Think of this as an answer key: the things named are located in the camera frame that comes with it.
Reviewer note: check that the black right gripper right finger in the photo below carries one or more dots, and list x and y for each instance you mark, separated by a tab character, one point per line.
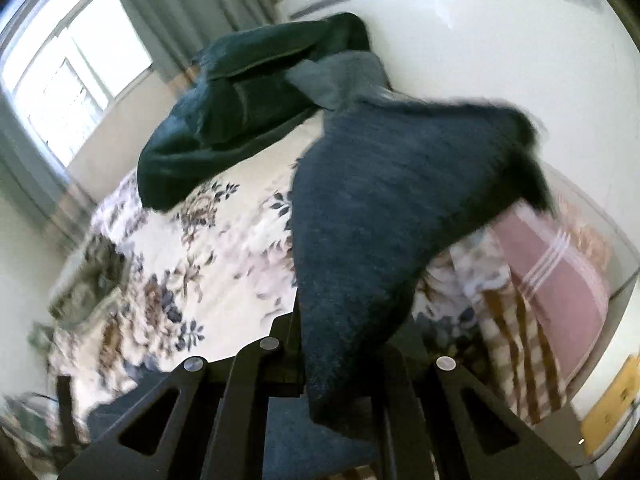
437	421

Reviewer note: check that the right green curtain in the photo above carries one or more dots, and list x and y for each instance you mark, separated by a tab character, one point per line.
175	31

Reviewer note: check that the dark teal plush blanket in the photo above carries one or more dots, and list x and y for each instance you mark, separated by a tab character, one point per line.
240	104

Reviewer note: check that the white bed headboard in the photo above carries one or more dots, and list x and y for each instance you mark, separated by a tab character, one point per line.
572	65

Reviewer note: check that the floral bed cover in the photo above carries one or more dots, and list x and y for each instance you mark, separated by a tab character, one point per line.
210	275

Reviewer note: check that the yellow phone case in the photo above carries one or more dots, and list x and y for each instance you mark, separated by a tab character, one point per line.
612	406

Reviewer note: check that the window with metal grille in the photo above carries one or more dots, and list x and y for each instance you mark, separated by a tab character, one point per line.
66	65

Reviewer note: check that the dark blue denim jeans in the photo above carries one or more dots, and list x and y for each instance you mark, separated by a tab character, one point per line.
385	189

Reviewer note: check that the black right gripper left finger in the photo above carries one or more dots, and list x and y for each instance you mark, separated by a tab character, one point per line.
204	420

